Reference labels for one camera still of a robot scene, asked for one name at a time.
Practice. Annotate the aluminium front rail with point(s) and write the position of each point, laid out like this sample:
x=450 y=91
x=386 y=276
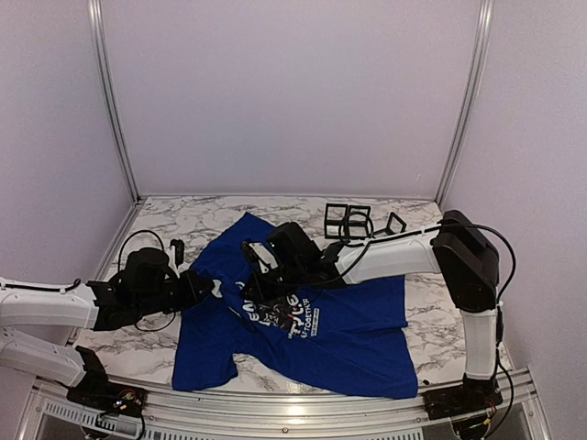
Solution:
x=231 y=414

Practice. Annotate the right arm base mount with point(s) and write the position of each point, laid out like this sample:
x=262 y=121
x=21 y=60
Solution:
x=470 y=396

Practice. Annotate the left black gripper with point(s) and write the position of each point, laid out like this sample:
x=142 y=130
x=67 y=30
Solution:
x=190 y=284

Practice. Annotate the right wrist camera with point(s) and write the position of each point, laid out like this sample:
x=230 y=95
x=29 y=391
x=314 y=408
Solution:
x=259 y=257

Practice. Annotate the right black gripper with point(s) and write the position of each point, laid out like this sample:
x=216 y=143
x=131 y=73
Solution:
x=253 y=280

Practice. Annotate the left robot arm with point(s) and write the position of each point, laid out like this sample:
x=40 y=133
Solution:
x=150 y=283

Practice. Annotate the blue printed t-shirt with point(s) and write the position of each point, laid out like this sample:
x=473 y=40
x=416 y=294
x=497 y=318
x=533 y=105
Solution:
x=348 y=341

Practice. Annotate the aluminium corner post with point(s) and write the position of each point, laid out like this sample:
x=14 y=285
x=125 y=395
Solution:
x=95 y=11
x=472 y=87

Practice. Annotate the left aluminium corner post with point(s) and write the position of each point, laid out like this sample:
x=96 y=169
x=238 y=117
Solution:
x=95 y=11

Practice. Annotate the right aluminium corner post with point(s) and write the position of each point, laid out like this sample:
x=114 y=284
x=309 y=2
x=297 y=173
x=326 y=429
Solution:
x=472 y=87

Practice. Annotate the black wire frame cube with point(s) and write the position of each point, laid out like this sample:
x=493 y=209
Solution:
x=333 y=218

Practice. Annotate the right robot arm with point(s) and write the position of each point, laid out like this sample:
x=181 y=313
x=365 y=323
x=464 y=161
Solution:
x=454 y=248

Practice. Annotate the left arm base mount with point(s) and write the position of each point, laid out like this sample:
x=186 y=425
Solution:
x=97 y=391

